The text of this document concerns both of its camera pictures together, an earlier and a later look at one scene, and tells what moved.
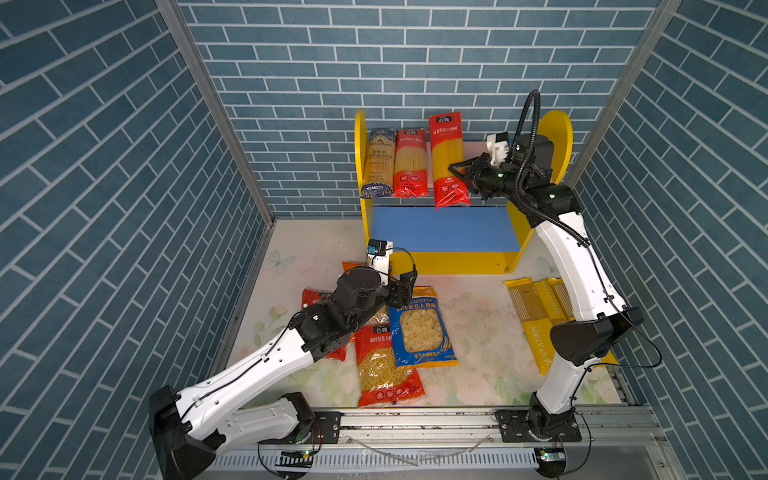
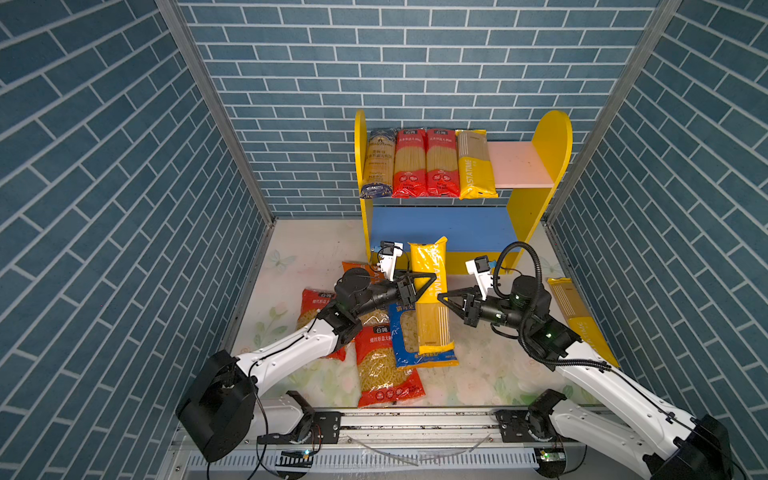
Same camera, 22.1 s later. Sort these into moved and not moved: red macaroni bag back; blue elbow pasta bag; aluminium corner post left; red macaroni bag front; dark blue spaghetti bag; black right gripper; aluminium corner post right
Moved: black right gripper
Not moved: red macaroni bag back; red macaroni bag front; aluminium corner post right; dark blue spaghetti bag; aluminium corner post left; blue elbow pasta bag
